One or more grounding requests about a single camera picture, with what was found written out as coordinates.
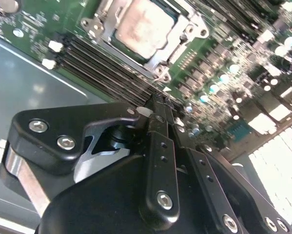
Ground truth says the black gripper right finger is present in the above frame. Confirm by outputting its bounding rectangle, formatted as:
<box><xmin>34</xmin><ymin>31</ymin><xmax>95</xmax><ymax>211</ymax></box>
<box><xmin>161</xmin><ymin>96</ymin><xmax>292</xmax><ymax>234</ymax></box>

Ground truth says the metal socket cover frame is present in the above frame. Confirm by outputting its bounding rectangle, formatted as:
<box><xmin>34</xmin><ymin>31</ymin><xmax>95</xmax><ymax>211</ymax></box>
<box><xmin>94</xmin><ymin>0</ymin><xmax>194</xmax><ymax>73</ymax></box>

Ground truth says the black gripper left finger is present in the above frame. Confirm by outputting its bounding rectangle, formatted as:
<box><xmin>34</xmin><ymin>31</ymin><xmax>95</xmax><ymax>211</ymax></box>
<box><xmin>0</xmin><ymin>96</ymin><xmax>182</xmax><ymax>229</ymax></box>

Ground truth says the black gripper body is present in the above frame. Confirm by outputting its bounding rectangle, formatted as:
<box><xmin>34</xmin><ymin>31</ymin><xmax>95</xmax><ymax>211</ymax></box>
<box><xmin>35</xmin><ymin>155</ymin><xmax>217</xmax><ymax>234</ymax></box>

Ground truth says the silver CPU plate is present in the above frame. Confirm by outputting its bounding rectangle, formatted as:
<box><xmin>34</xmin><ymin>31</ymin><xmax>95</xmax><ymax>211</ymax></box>
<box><xmin>111</xmin><ymin>0</ymin><xmax>179</xmax><ymax>61</ymax></box>

